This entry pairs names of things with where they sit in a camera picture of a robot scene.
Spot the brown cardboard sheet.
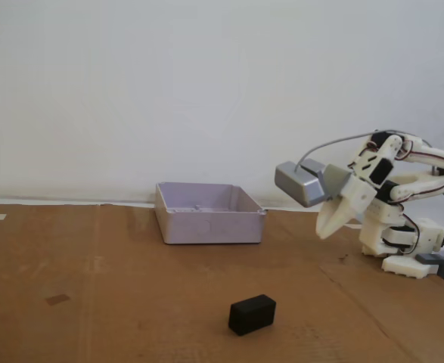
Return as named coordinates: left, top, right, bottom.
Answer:
left=0, top=203, right=444, bottom=363

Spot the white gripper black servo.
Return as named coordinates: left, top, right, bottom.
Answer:
left=316, top=150, right=393, bottom=240

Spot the grey webcam cable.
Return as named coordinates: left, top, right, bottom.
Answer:
left=296, top=130, right=444, bottom=224

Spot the grey table clamp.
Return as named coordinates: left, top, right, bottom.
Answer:
left=416, top=253, right=444, bottom=292

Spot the pale grey plastic box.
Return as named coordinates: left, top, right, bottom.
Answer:
left=154, top=181, right=266, bottom=246

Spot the black rectangular block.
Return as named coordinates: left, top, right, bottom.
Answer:
left=228, top=293, right=278, bottom=337

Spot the silver webcam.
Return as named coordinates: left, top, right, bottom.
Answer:
left=274, top=158, right=327, bottom=208

